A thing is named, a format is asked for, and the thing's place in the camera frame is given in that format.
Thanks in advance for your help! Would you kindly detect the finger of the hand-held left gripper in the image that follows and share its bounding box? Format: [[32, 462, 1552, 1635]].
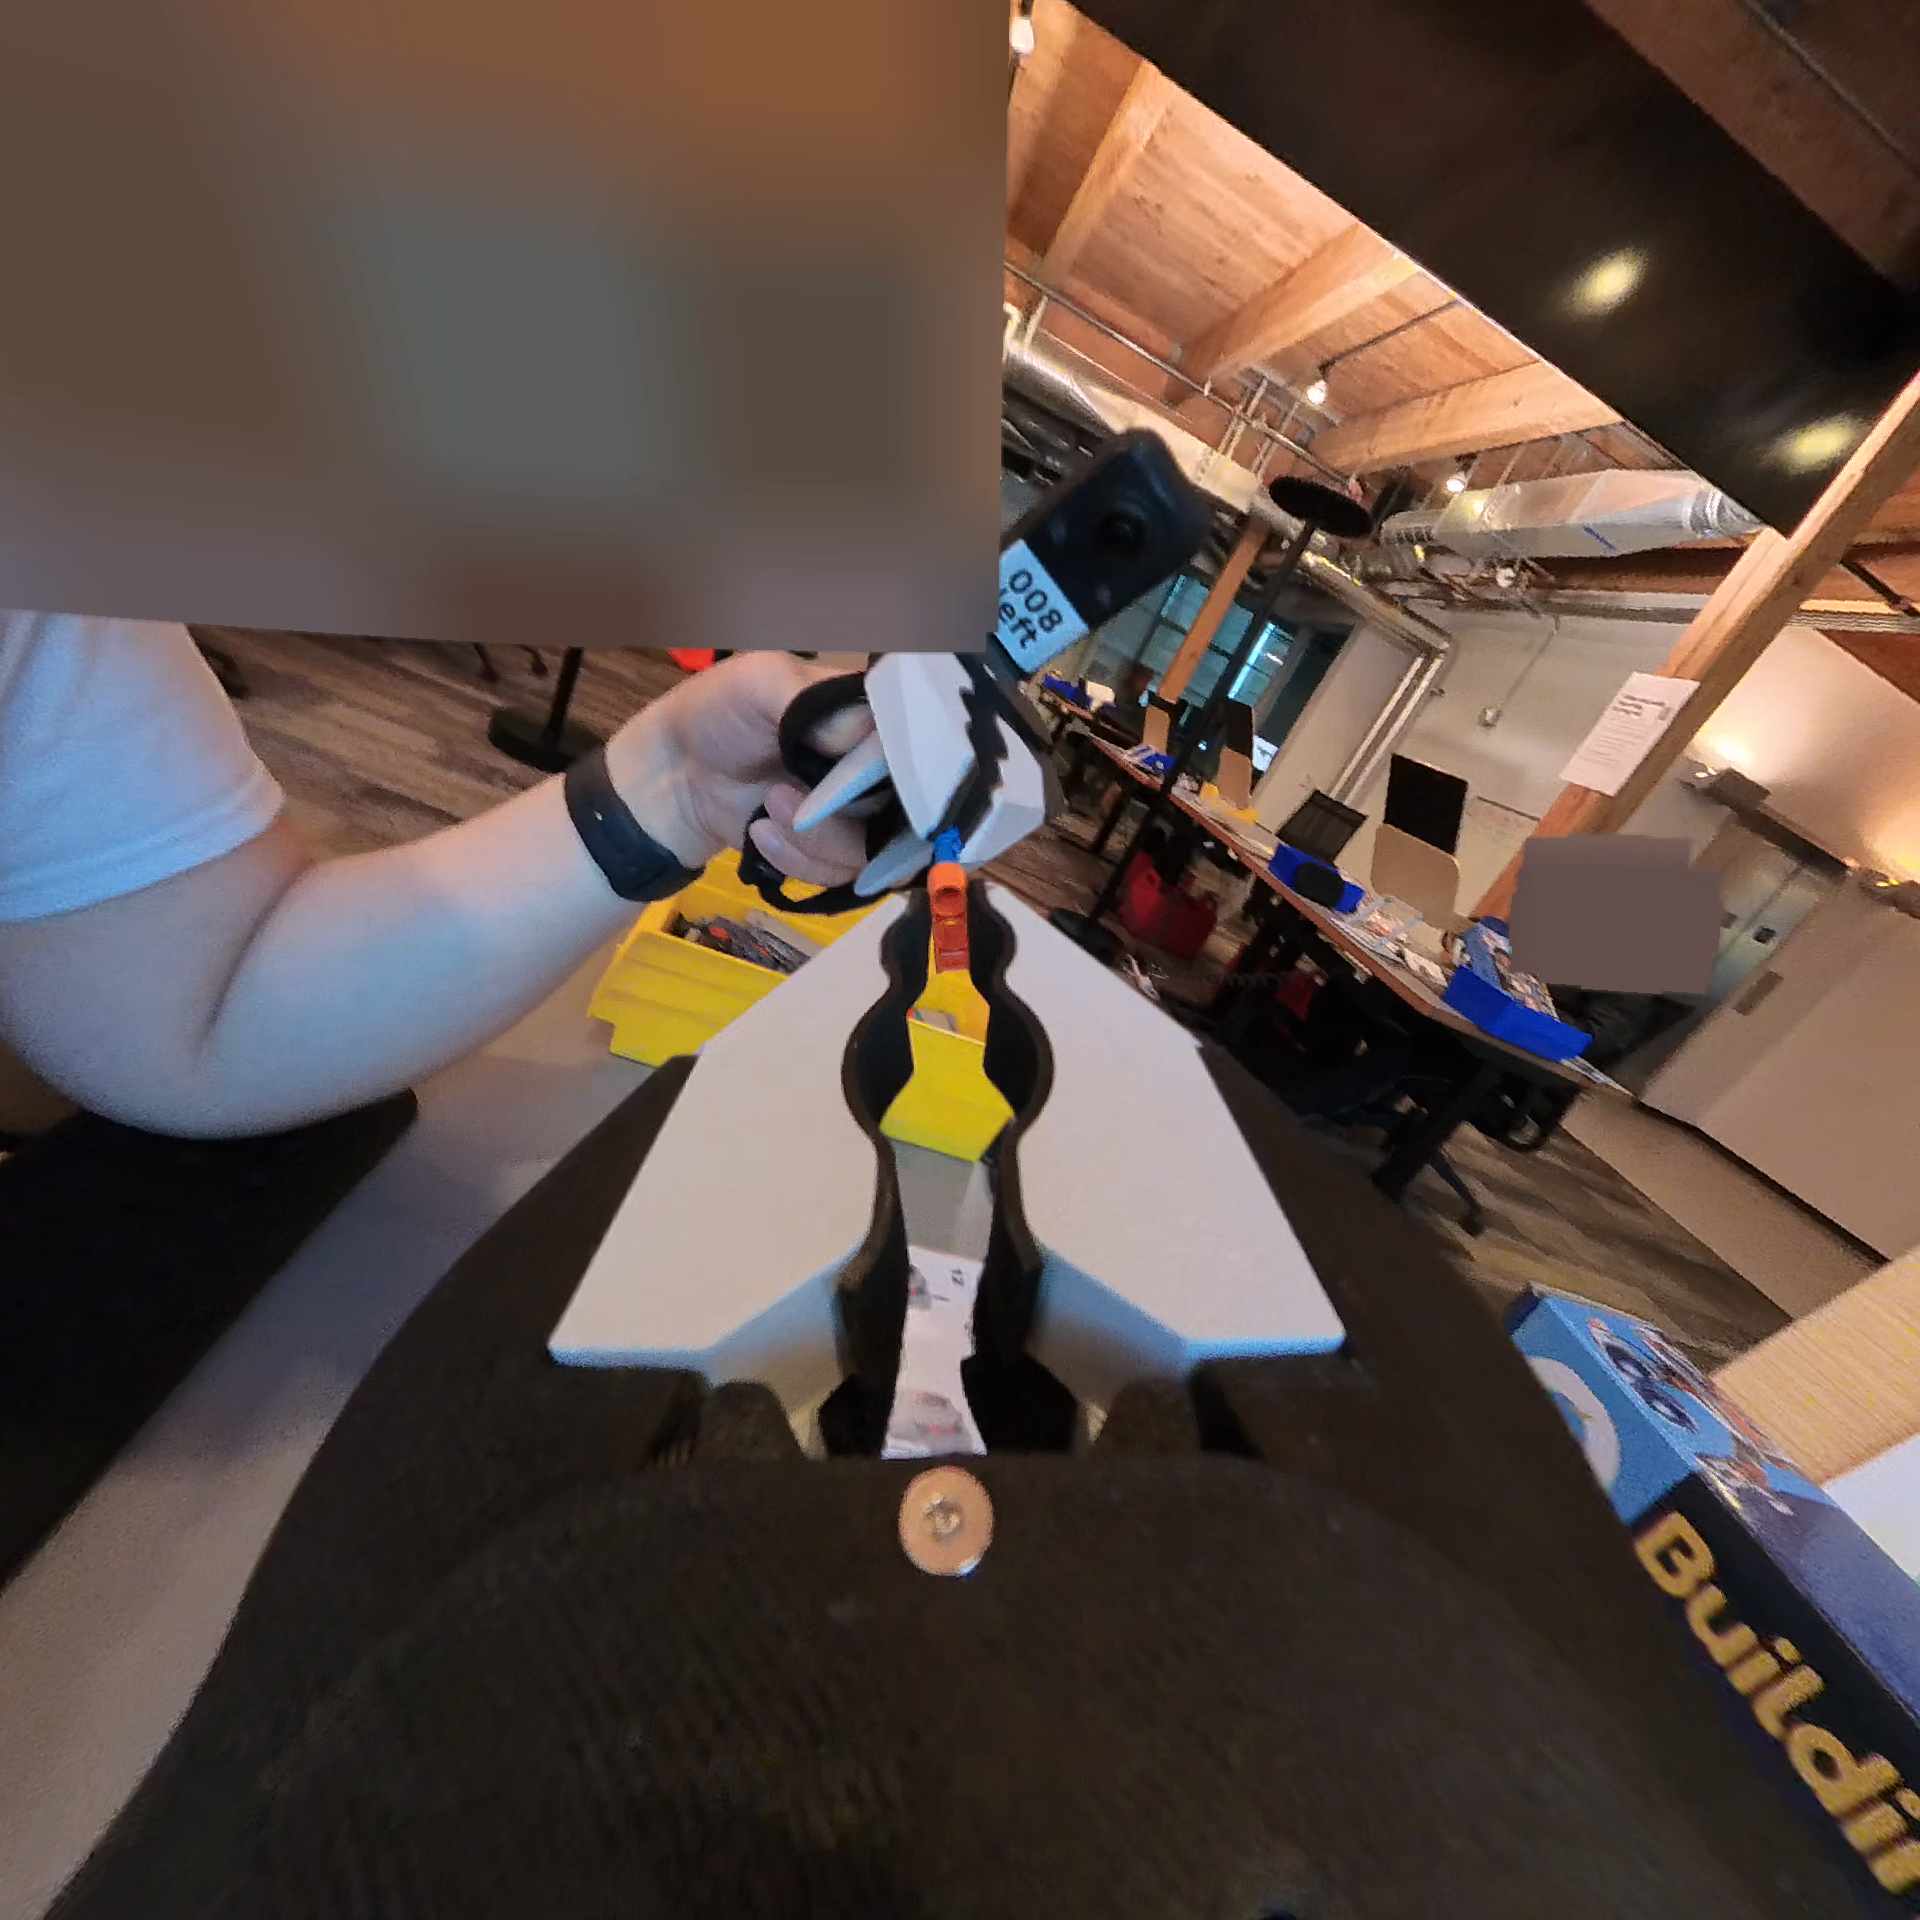
[[864, 648, 997, 836], [933, 732, 1052, 871]]

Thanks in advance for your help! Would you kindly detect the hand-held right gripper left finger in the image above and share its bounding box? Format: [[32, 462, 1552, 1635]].
[[546, 892, 918, 1458]]

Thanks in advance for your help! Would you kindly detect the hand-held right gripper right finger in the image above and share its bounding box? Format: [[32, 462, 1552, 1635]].
[[974, 884, 1348, 1458]]

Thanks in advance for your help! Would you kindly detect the person's left forearm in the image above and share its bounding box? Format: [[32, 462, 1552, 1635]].
[[0, 779, 640, 1139]]

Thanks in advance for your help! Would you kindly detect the long wooden desk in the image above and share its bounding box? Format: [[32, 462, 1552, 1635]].
[[1034, 673, 1630, 1201]]

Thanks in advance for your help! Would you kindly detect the grey desk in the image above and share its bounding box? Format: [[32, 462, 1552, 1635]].
[[0, 960, 1022, 1913]]

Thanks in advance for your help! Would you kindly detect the person's left hand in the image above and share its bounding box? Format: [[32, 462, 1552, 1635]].
[[605, 648, 902, 889]]

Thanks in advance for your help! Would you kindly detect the red crate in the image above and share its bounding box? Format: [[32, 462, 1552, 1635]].
[[1123, 854, 1220, 961]]

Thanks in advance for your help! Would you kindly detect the yellow parts bin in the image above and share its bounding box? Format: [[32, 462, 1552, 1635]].
[[589, 846, 1027, 1163]]

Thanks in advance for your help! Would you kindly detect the white instruction manual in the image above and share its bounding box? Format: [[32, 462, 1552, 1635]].
[[884, 1244, 993, 1459]]

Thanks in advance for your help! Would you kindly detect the black wristband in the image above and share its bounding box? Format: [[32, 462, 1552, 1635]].
[[563, 744, 703, 905]]

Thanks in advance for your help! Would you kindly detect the black laptop screen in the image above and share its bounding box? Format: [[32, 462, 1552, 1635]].
[[1380, 754, 1470, 857]]

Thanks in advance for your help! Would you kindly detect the paper notice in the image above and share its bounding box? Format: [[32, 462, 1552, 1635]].
[[1560, 672, 1703, 797]]

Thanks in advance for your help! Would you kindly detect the robot kit box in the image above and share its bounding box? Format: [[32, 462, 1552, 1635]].
[[1507, 1281, 1920, 1903]]

